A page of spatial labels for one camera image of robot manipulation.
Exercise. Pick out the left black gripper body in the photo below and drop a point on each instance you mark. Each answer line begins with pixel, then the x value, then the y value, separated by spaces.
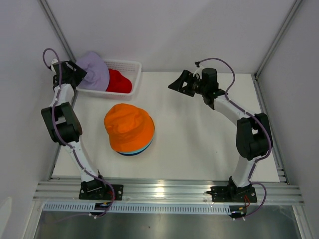
pixel 70 76

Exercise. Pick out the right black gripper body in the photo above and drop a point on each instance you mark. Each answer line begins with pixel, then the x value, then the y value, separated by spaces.
pixel 200 88

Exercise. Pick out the lavender bucket hat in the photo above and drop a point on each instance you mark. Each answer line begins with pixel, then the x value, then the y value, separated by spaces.
pixel 97 77

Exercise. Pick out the teal bucket hat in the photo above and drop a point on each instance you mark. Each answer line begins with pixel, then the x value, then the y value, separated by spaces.
pixel 139 151

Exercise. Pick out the orange bucket hat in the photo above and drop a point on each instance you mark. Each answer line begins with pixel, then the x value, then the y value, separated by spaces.
pixel 129 128

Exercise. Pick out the dark blue bucket hat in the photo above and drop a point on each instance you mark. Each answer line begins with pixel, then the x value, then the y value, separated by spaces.
pixel 132 155

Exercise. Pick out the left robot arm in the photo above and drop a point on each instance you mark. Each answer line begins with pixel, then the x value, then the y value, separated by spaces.
pixel 65 129

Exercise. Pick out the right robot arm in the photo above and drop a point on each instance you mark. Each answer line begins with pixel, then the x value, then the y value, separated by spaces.
pixel 253 135

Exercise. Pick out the red bucket hat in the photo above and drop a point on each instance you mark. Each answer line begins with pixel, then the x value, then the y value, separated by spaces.
pixel 118 83

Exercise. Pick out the white plastic bin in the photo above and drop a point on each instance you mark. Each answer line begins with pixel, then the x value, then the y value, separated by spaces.
pixel 130 69

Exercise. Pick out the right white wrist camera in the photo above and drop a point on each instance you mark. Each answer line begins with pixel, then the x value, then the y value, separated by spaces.
pixel 198 72

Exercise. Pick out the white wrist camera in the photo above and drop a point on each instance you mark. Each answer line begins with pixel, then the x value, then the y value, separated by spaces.
pixel 198 72
pixel 54 65

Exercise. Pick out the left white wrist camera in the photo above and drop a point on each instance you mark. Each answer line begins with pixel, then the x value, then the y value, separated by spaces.
pixel 54 65

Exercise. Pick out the left aluminium frame post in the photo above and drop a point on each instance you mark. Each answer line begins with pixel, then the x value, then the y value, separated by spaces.
pixel 49 14

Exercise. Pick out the aluminium frame post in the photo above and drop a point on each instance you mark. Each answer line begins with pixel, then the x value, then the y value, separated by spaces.
pixel 279 36
pixel 49 14

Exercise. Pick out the right aluminium table rail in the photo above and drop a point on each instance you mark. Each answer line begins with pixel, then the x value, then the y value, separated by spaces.
pixel 275 149

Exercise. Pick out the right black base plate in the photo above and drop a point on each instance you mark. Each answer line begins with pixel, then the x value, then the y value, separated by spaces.
pixel 229 194

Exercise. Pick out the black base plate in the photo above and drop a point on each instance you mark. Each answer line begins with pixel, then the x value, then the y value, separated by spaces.
pixel 97 190
pixel 229 194

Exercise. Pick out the aluminium mounting rail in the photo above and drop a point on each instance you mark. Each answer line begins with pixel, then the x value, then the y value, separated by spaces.
pixel 147 191

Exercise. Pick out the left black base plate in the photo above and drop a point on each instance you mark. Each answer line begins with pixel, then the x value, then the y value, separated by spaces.
pixel 97 190

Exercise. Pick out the right aluminium frame post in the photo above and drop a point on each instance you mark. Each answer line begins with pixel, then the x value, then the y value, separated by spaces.
pixel 279 36

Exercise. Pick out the white slotted cable duct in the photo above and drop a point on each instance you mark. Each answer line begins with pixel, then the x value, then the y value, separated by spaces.
pixel 138 208

